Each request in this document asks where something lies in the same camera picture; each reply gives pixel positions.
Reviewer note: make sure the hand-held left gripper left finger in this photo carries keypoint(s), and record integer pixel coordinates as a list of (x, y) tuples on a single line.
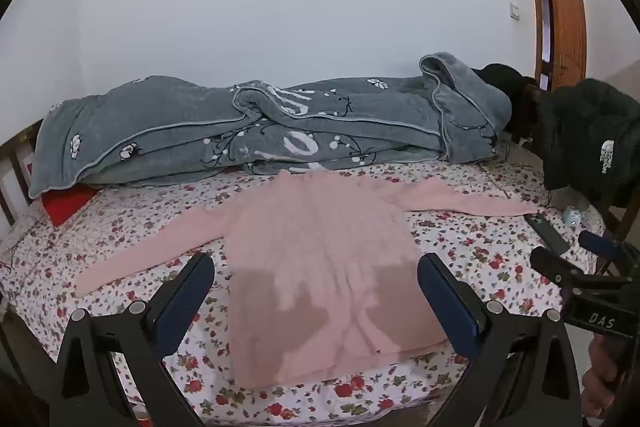
[(182, 302)]

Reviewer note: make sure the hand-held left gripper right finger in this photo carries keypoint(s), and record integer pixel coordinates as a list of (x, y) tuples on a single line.
[(447, 302)]

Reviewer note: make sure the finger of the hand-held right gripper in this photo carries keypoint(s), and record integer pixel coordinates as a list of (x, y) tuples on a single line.
[(607, 246), (555, 267)]

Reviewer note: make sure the pink knit sweater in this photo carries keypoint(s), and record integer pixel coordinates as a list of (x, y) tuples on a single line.
[(310, 247)]

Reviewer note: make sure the person's right hand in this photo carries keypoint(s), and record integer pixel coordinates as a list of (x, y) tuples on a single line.
[(607, 382)]

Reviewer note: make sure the black smartphone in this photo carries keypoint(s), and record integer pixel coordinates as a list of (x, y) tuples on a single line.
[(547, 234)]

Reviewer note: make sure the small blue white toy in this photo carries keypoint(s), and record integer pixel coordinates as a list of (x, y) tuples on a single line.
[(571, 217)]

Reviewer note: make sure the floral bed sheet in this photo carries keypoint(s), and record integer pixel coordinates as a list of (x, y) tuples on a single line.
[(150, 217)]

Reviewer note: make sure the black puffer jacket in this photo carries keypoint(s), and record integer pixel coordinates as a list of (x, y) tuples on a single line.
[(580, 132)]

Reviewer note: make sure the red pillow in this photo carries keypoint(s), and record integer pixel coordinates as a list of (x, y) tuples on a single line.
[(67, 204)]

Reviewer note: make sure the grey printed blanket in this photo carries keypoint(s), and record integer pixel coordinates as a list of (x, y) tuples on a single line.
[(175, 122)]

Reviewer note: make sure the black cloth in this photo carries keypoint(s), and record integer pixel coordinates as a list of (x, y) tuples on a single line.
[(502, 82)]

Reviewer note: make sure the wooden bed headboard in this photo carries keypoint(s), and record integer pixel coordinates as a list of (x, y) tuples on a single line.
[(15, 167)]

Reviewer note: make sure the wooden door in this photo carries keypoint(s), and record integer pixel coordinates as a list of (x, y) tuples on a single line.
[(567, 7)]

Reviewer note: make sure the white wall switch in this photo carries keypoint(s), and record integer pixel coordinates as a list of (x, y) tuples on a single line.
[(514, 10)]

